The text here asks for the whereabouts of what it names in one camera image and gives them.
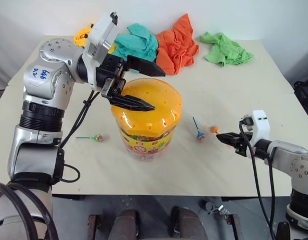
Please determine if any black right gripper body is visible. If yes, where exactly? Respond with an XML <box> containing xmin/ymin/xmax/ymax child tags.
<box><xmin>233</xmin><ymin>131</ymin><xmax>255</xmax><ymax>158</ymax></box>

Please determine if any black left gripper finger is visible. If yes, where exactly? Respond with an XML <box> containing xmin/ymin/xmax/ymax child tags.
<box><xmin>126</xmin><ymin>55</ymin><xmax>167</xmax><ymax>78</ymax></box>
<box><xmin>107</xmin><ymin>93</ymin><xmax>156</xmax><ymax>112</ymax></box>

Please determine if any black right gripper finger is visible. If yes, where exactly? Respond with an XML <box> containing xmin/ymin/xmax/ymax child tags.
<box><xmin>218</xmin><ymin>138</ymin><xmax>239</xmax><ymax>149</ymax></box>
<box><xmin>216</xmin><ymin>133</ymin><xmax>239</xmax><ymax>141</ymax></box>

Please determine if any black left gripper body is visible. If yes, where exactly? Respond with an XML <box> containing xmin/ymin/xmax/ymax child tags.
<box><xmin>96</xmin><ymin>53</ymin><xmax>127</xmax><ymax>98</ymax></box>

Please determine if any yellow lollipop jar, orange lid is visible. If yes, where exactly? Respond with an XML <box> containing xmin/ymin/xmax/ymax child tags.
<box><xmin>110</xmin><ymin>77</ymin><xmax>182</xmax><ymax>162</ymax></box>

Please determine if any teal cloth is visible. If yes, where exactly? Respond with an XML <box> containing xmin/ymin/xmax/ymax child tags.
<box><xmin>110</xmin><ymin>23</ymin><xmax>159</xmax><ymax>74</ymax></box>

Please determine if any blue stick lollipop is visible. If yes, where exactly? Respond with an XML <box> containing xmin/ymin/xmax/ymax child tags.
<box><xmin>192</xmin><ymin>116</ymin><xmax>206</xmax><ymax>141</ymax></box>

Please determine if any orange cloth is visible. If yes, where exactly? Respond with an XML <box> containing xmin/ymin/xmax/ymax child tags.
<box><xmin>155</xmin><ymin>13</ymin><xmax>200</xmax><ymax>76</ymax></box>

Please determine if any yellow cloth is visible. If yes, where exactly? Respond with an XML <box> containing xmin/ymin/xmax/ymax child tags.
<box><xmin>73</xmin><ymin>22</ymin><xmax>94</xmax><ymax>48</ymax></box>

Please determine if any green stick lollipop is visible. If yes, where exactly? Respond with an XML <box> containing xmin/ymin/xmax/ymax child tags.
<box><xmin>76</xmin><ymin>134</ymin><xmax>104</xmax><ymax>143</ymax></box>

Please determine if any small metal clip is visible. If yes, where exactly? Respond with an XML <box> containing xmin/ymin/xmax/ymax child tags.
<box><xmin>208</xmin><ymin>204</ymin><xmax>231</xmax><ymax>217</ymax></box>

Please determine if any brown wooden bar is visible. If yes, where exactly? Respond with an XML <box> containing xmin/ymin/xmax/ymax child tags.
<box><xmin>225</xmin><ymin>213</ymin><xmax>242</xmax><ymax>240</ymax></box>
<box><xmin>88</xmin><ymin>214</ymin><xmax>104</xmax><ymax>240</ymax></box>

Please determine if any light green cloth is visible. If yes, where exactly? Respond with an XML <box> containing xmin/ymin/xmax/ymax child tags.
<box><xmin>198</xmin><ymin>31</ymin><xmax>254</xmax><ymax>68</ymax></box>

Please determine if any black chair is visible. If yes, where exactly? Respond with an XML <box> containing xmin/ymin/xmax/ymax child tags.
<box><xmin>293</xmin><ymin>74</ymin><xmax>308</xmax><ymax>121</ymax></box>

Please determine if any dark rounded shape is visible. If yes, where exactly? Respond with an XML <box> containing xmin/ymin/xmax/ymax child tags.
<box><xmin>170</xmin><ymin>206</ymin><xmax>207</xmax><ymax>240</ymax></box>
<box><xmin>113</xmin><ymin>208</ymin><xmax>145</xmax><ymax>240</ymax></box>

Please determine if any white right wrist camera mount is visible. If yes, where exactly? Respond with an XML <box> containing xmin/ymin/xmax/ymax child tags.
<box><xmin>243</xmin><ymin>109</ymin><xmax>271</xmax><ymax>159</ymax></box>

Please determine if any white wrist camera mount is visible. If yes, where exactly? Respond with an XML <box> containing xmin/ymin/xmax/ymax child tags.
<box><xmin>243</xmin><ymin>109</ymin><xmax>271</xmax><ymax>159</ymax></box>
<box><xmin>82</xmin><ymin>11</ymin><xmax>120</xmax><ymax>91</ymax></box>

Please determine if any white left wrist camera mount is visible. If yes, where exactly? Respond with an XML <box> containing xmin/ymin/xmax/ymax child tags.
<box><xmin>82</xmin><ymin>11</ymin><xmax>120</xmax><ymax>91</ymax></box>

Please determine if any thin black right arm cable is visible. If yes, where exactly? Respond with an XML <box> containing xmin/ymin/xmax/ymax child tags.
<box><xmin>238</xmin><ymin>119</ymin><xmax>278</xmax><ymax>240</ymax></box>

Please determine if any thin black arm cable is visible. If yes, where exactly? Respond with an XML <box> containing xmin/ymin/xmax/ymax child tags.
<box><xmin>238</xmin><ymin>119</ymin><xmax>278</xmax><ymax>240</ymax></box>
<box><xmin>57</xmin><ymin>89</ymin><xmax>101</xmax><ymax>183</ymax></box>

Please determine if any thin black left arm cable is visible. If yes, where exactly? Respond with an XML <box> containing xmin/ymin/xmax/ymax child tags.
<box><xmin>57</xmin><ymin>89</ymin><xmax>101</xmax><ymax>183</ymax></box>

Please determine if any thick black hose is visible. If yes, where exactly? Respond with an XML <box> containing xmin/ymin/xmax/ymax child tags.
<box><xmin>0</xmin><ymin>182</ymin><xmax>60</xmax><ymax>240</ymax></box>

